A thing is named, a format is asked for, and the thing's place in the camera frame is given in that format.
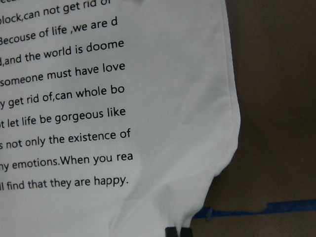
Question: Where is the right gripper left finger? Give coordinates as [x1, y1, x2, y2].
[165, 227, 178, 237]

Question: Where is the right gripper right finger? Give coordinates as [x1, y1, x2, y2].
[180, 227, 193, 237]

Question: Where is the white long-sleeve printed shirt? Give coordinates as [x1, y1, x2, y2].
[0, 0, 240, 237]

